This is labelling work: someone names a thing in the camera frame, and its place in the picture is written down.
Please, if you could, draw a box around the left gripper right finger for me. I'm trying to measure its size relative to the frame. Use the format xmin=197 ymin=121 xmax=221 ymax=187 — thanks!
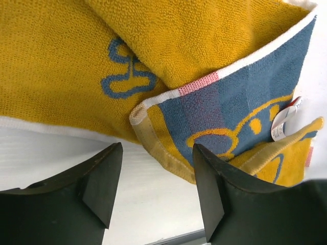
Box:
xmin=193 ymin=144 xmax=326 ymax=244

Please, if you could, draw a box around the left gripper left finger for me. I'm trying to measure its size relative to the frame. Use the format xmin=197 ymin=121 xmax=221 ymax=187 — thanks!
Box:
xmin=1 ymin=143 xmax=123 ymax=245

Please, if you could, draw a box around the yellow patterned towel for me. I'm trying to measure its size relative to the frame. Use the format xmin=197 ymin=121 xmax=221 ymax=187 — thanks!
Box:
xmin=1 ymin=1 xmax=323 ymax=187

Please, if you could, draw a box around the aluminium rail frame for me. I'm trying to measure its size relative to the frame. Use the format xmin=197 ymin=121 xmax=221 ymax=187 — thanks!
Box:
xmin=151 ymin=229 xmax=207 ymax=245

